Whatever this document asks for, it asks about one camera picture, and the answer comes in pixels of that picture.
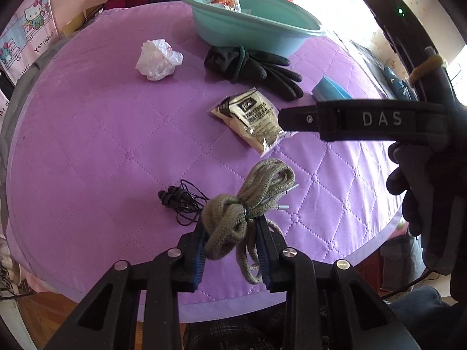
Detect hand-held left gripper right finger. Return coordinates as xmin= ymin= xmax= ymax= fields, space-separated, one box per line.
xmin=255 ymin=217 xmax=424 ymax=350

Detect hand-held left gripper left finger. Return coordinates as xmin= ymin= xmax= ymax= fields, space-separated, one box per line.
xmin=43 ymin=222 xmax=208 ymax=350

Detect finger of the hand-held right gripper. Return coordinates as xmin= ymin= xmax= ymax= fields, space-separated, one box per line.
xmin=278 ymin=103 xmax=320 ymax=134

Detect blue face mask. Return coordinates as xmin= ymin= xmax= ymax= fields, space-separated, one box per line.
xmin=312 ymin=75 xmax=354 ymax=100

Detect beige seasoning packet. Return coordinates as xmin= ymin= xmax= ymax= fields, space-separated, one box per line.
xmin=208 ymin=87 xmax=294 ymax=155

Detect grey rope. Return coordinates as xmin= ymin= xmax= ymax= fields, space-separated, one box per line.
xmin=201 ymin=158 xmax=300 ymax=285

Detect black earphones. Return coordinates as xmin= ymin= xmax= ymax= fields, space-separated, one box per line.
xmin=158 ymin=179 xmax=210 ymax=227

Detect black gloves bundle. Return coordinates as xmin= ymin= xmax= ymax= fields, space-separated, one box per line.
xmin=203 ymin=45 xmax=303 ymax=101

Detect teal plastic basin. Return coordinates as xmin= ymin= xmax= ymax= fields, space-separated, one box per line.
xmin=180 ymin=0 xmax=326 ymax=56

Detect white snack packet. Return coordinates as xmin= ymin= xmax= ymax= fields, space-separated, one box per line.
xmin=206 ymin=0 xmax=243 ymax=12

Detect white tissue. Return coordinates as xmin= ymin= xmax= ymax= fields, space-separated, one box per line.
xmin=135 ymin=39 xmax=184 ymax=81

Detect person's right hand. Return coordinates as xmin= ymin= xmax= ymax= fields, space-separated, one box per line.
xmin=387 ymin=58 xmax=467 ymax=274

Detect dark blue printed cloth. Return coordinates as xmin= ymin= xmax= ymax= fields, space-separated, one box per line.
xmin=379 ymin=64 xmax=417 ymax=101

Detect person's dark blue clothing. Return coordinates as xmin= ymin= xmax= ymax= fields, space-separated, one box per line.
xmin=383 ymin=286 xmax=467 ymax=350

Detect pink cartoon curtain panel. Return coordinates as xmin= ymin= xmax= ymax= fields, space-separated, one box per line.
xmin=0 ymin=84 xmax=13 ymax=132
xmin=0 ymin=0 xmax=61 ymax=81

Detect black cable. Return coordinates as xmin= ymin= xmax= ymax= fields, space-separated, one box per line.
xmin=379 ymin=268 xmax=433 ymax=298

